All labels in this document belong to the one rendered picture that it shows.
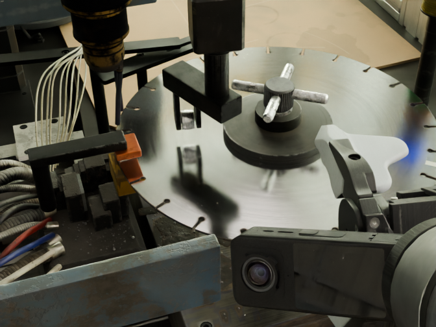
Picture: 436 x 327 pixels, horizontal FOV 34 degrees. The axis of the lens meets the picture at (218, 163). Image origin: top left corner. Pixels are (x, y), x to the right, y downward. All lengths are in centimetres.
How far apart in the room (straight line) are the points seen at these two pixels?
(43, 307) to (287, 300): 19
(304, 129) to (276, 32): 61
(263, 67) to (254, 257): 43
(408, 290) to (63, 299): 27
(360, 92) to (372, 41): 51
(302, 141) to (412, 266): 36
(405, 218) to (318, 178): 24
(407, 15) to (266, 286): 97
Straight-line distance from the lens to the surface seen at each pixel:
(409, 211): 44
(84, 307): 55
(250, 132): 70
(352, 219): 45
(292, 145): 69
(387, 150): 52
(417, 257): 35
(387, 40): 130
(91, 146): 67
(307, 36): 130
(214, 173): 67
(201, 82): 66
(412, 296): 34
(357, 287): 41
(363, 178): 46
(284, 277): 42
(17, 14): 82
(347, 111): 76
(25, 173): 75
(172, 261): 53
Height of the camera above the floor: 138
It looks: 39 degrees down
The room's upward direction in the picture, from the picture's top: 1 degrees counter-clockwise
